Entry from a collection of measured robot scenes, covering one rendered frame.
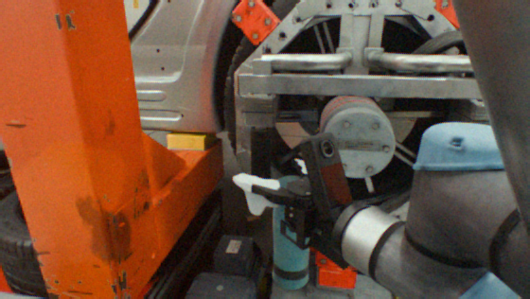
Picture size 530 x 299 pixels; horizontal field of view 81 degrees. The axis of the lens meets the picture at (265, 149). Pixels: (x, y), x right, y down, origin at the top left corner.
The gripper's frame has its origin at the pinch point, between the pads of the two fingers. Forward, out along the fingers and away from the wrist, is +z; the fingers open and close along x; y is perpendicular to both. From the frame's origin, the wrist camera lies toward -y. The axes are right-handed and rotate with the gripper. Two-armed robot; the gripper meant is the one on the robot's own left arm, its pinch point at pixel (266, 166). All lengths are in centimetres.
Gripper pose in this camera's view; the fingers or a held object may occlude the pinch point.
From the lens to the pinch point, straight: 53.2
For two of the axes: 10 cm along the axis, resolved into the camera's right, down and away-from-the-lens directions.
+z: -5.8, -2.8, 7.7
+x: 8.2, -2.0, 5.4
